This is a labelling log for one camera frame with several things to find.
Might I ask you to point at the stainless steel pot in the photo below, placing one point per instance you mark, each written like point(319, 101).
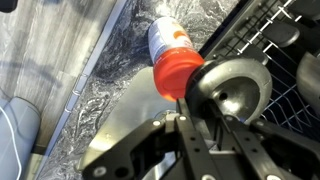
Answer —
point(310, 83)

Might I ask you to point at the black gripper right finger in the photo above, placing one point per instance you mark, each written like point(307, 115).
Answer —
point(250, 146)

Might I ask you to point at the black round bowl-shaped object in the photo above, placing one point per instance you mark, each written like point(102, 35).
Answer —
point(246, 76)

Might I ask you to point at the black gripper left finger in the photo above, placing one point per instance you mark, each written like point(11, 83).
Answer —
point(193, 146)

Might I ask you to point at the white bottle orange lid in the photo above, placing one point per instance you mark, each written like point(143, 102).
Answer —
point(173, 66)

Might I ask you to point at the grey trash bin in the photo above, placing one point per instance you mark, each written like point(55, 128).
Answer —
point(23, 140)

